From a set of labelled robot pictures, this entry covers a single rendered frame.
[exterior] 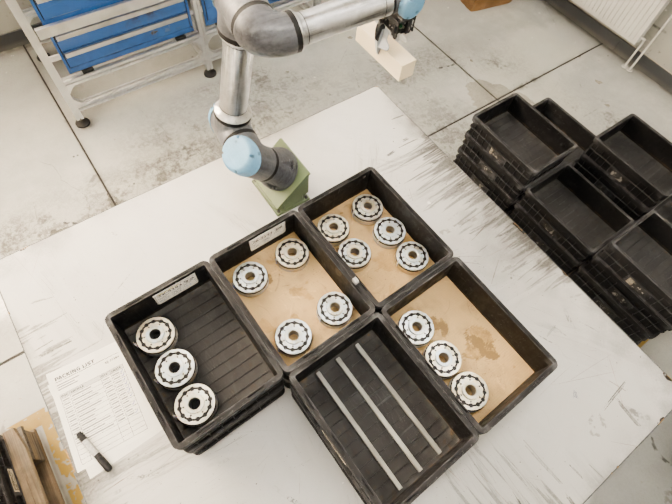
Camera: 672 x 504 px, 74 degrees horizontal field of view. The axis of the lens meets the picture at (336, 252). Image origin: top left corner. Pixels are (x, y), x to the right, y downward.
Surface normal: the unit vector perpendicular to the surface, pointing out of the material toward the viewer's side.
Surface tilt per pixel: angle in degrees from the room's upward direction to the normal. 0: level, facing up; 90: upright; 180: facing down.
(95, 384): 0
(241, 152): 42
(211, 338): 0
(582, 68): 0
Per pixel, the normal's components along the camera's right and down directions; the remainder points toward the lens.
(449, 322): 0.07, -0.47
